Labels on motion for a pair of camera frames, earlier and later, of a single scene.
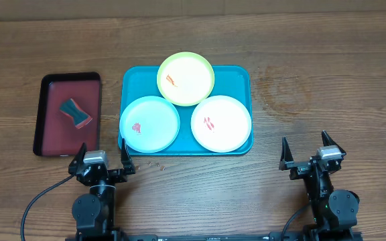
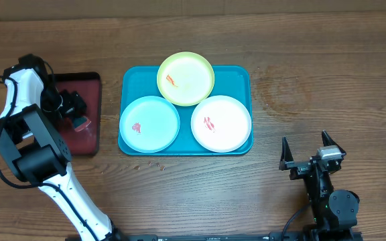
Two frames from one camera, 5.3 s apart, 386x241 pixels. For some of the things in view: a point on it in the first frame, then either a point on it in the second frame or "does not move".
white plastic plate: [221, 124] does not move
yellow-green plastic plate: [185, 79] does not move
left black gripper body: [116, 176] to [61, 102]
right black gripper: [296, 170] does not move
